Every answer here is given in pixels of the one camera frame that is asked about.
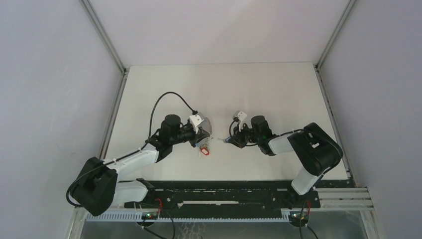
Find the white slotted cable duct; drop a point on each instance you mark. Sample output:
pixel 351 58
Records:
pixel 115 216

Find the blue key tag with key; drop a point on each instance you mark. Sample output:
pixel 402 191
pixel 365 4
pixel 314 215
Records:
pixel 225 140

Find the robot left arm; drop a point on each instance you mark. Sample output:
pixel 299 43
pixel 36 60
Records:
pixel 100 184

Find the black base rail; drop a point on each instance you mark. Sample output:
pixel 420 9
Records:
pixel 238 199

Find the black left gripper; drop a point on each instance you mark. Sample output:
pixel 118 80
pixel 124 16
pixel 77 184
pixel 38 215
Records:
pixel 194 139

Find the red key tag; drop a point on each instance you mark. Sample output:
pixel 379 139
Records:
pixel 204 151

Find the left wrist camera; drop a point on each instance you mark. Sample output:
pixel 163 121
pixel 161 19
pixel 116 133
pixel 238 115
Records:
pixel 196 121

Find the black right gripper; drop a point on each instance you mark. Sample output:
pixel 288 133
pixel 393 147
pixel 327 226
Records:
pixel 236 138

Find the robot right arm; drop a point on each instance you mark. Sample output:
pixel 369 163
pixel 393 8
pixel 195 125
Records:
pixel 316 150

